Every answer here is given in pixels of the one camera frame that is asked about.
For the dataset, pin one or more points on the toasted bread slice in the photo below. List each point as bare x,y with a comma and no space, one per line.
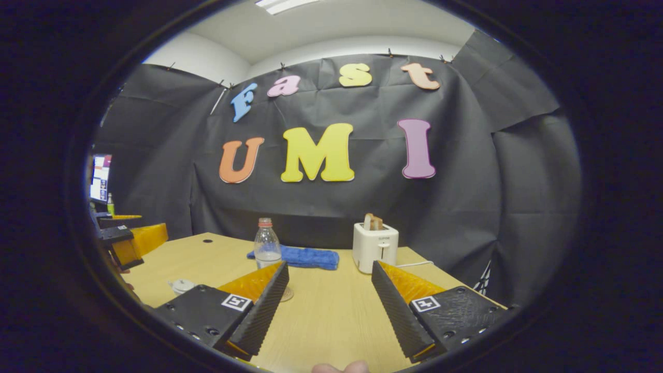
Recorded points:
368,221
378,224

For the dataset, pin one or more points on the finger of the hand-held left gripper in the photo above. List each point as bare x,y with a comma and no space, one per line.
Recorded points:
145,241
116,223

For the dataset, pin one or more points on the black backdrop cloth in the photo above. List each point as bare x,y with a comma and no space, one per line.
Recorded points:
466,181

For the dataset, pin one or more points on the round brown coaster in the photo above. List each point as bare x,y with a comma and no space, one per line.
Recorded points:
287,295

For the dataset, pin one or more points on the white teacup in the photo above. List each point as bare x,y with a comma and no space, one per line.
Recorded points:
178,291

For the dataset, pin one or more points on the computer monitor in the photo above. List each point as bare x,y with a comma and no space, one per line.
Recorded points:
100,178

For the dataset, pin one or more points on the white toaster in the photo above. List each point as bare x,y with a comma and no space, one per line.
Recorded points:
375,248

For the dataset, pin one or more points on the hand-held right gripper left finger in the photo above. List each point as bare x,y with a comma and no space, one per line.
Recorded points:
261,311

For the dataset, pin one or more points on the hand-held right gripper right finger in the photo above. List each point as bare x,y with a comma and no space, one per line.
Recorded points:
396,311

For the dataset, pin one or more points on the blue towel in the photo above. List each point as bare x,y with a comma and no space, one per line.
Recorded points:
311,257

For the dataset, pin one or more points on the clear plastic water bottle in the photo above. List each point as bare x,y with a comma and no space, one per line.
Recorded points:
268,243

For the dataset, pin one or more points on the ceiling light panel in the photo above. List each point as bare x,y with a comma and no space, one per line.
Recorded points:
285,5

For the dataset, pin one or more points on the green drink bottle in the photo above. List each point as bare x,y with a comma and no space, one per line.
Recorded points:
111,205

